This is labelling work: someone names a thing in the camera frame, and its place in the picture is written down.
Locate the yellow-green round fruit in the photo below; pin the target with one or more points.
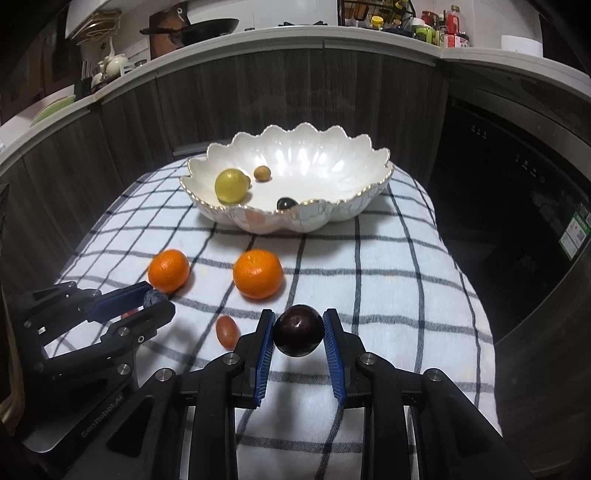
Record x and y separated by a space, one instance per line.
232 187

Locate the cluster of sauce bottles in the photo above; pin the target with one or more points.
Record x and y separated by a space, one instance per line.
443 27

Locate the black wok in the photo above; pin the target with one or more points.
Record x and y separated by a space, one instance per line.
207 28

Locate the matte blueberry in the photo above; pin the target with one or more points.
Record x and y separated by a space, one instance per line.
155 298

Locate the dark purple plum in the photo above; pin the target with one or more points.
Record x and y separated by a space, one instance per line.
298 330

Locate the black built-in dishwasher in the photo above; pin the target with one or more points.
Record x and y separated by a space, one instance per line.
508 207

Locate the black and white checked cloth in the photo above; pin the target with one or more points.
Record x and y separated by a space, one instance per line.
392 300

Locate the pair of brown jars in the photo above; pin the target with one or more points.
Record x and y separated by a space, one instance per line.
135 65

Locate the white round canister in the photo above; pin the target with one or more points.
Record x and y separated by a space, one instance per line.
521 45

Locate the wooden cutting board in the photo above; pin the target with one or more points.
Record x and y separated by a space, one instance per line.
164 32

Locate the orange mandarin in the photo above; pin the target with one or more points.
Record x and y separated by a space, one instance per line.
168 271
257 274

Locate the red grape tomato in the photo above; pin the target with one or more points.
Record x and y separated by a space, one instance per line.
227 331

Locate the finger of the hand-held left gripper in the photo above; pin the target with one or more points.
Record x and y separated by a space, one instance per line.
115 300
147 321

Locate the black knife block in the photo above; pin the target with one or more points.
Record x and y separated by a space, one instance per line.
87 76

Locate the white teapot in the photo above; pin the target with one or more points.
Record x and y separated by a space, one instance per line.
114 64

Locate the shiny dark grape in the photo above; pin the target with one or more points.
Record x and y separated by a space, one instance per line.
286 203

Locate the small red cherry tomato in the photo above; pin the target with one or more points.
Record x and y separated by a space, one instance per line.
129 314

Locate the green label sticker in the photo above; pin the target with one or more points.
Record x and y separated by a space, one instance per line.
576 233

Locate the wooden hanging rack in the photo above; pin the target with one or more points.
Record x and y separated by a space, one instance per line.
97 27

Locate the white kitchen countertop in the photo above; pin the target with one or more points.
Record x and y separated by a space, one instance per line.
323 34

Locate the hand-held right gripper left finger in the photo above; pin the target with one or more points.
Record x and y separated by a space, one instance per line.
263 357

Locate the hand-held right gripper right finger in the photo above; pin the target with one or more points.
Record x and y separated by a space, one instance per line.
332 357

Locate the black gas stove burner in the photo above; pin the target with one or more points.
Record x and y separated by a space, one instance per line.
304 23

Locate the white scalloped ceramic bowl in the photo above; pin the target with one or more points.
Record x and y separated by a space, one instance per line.
314 166

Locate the green dish tray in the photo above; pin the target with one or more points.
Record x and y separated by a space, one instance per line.
54 110

